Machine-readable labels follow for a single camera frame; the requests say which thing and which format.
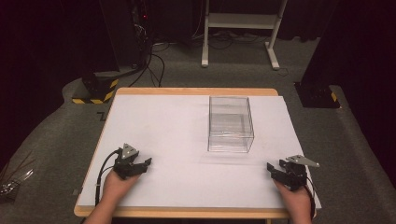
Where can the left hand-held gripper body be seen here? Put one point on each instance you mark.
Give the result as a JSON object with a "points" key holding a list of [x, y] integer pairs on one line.
{"points": [[124, 166]]}

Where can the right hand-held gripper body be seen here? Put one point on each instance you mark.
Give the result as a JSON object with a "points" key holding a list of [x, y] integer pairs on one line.
{"points": [[295, 174]]}

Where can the person's left hand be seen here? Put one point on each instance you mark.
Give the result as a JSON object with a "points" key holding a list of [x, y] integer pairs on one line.
{"points": [[120, 186]]}

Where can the person's right hand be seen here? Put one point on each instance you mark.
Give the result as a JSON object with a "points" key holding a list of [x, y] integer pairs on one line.
{"points": [[295, 200]]}

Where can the white table sheet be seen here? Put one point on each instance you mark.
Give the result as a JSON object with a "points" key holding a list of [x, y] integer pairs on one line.
{"points": [[174, 140]]}

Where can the clear plastic box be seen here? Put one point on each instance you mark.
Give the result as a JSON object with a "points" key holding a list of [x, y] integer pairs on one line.
{"points": [[230, 124]]}

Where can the black base with yellow mark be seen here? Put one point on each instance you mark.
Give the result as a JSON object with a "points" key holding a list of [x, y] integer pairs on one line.
{"points": [[316, 95]]}

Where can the wooden table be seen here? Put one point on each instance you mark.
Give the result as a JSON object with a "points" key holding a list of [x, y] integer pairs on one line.
{"points": [[186, 91]]}

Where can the black base with yellow stripes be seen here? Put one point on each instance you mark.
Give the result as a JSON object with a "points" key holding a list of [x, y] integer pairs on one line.
{"points": [[99, 87]]}

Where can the shiny metal tripod legs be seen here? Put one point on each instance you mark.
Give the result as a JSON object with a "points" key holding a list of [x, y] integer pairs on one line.
{"points": [[14, 183]]}

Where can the black equipment column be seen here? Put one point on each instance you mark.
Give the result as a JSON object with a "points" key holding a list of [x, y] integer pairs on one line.
{"points": [[124, 31]]}

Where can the dark curtain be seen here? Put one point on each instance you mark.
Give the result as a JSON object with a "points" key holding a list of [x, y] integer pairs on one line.
{"points": [[358, 46]]}

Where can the white metal stand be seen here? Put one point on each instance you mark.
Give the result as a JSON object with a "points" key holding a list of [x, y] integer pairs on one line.
{"points": [[239, 20]]}

